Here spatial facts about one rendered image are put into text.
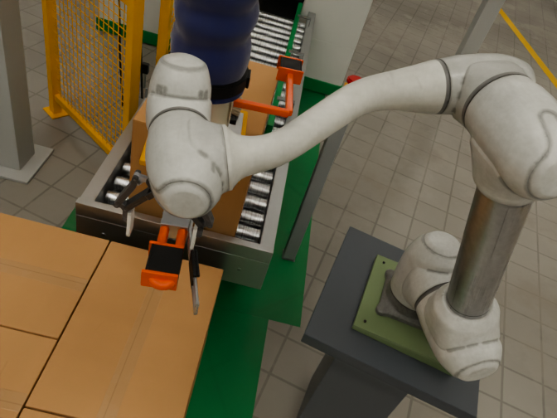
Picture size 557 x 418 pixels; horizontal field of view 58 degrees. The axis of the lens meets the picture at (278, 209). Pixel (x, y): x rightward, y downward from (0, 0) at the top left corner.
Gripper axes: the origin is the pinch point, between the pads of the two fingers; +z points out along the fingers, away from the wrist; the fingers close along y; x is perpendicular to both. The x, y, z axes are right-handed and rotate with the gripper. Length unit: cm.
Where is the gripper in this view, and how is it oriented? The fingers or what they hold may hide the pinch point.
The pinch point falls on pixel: (162, 235)
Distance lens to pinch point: 111.0
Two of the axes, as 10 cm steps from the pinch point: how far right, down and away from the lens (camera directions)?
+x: -0.7, 6.6, -7.4
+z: -2.4, 7.1, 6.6
